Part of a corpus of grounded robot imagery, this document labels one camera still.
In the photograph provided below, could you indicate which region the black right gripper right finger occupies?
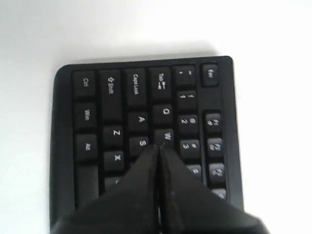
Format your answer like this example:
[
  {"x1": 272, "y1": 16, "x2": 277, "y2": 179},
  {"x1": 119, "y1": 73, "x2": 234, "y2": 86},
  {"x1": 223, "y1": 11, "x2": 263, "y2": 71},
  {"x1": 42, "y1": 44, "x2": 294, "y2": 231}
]
[{"x1": 158, "y1": 146, "x2": 269, "y2": 234}]

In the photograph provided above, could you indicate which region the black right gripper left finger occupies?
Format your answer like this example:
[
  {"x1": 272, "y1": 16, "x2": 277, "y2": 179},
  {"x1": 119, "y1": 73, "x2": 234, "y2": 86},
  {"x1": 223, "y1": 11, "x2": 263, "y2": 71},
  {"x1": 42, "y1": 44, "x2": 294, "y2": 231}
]
[{"x1": 51, "y1": 145, "x2": 160, "y2": 234}]

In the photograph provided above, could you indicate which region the black Acer keyboard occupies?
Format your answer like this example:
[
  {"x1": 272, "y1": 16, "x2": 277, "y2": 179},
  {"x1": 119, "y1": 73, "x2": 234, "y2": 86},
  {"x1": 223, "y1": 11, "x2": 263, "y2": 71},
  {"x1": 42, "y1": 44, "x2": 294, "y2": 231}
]
[{"x1": 49, "y1": 56, "x2": 244, "y2": 226}]

